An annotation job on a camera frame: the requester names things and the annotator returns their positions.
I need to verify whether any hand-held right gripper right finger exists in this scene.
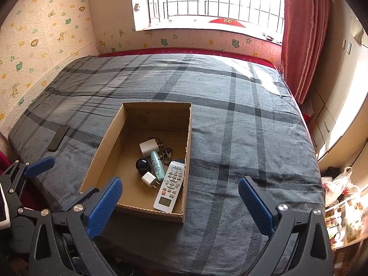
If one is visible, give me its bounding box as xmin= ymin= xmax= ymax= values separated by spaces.
xmin=238 ymin=176 xmax=335 ymax=276

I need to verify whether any black smartphone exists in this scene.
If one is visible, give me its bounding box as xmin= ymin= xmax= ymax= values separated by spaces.
xmin=47 ymin=125 xmax=70 ymax=152

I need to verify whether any red curtain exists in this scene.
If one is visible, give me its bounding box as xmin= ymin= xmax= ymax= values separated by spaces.
xmin=279 ymin=0 xmax=331 ymax=104

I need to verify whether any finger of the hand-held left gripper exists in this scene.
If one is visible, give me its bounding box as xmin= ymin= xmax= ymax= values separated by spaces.
xmin=0 ymin=156 xmax=56 ymax=207

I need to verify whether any teal lotion bottle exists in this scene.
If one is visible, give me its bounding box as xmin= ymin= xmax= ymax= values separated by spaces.
xmin=150 ymin=151 xmax=165 ymax=180

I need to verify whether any small white charger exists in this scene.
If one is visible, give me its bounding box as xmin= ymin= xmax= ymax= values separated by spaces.
xmin=141 ymin=172 xmax=159 ymax=190

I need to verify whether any red window decoration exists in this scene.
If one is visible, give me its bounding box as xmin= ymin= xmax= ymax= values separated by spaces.
xmin=207 ymin=17 xmax=248 ymax=28

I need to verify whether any white plastic bag red print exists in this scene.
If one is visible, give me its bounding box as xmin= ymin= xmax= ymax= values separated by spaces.
xmin=320 ymin=167 xmax=360 ymax=207

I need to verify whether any white remote control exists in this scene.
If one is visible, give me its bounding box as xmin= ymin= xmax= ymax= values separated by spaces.
xmin=153 ymin=161 xmax=185 ymax=214

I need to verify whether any metal keychain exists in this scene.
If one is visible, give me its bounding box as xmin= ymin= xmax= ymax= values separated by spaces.
xmin=148 ymin=136 xmax=174 ymax=166

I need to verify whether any brown cardboard box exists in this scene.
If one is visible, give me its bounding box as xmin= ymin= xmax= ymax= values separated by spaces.
xmin=79 ymin=102 xmax=193 ymax=224

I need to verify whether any grey plaid blanket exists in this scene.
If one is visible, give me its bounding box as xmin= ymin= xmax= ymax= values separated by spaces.
xmin=9 ymin=53 xmax=327 ymax=276

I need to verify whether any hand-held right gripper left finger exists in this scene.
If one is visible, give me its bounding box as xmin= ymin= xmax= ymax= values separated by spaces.
xmin=29 ymin=177 xmax=123 ymax=276

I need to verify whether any wooden shelf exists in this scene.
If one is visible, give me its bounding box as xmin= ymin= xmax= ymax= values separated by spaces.
xmin=325 ymin=187 xmax=368 ymax=250

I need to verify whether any beige cabinet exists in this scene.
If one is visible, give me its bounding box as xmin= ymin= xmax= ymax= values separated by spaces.
xmin=309 ymin=0 xmax=368 ymax=164

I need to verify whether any clear plastic bag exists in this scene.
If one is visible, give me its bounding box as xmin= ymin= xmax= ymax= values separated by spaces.
xmin=343 ymin=200 xmax=367 ymax=240

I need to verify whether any black round-top bottle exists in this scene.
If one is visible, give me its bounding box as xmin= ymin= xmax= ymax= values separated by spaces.
xmin=135 ymin=158 xmax=152 ymax=176

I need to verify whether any large white charger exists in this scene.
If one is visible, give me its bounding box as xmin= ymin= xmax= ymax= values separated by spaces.
xmin=139 ymin=139 xmax=161 ymax=156

